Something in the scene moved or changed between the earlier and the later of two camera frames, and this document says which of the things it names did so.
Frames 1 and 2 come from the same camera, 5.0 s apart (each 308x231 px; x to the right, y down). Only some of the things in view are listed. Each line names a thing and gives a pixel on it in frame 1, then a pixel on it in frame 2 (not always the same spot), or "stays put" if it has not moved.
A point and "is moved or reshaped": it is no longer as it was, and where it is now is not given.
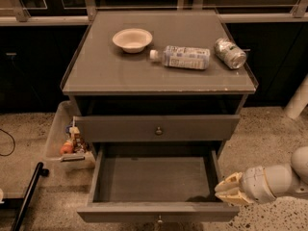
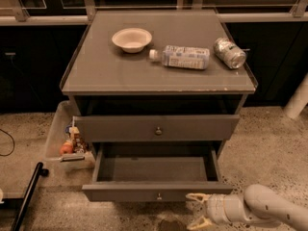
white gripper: [254, 184] to [216, 207]
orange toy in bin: [66, 148] stays put
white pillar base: [298, 101] stays put
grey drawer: [161, 127] stays put
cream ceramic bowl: [132, 39] stays put
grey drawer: [156, 183] is moved or reshaped
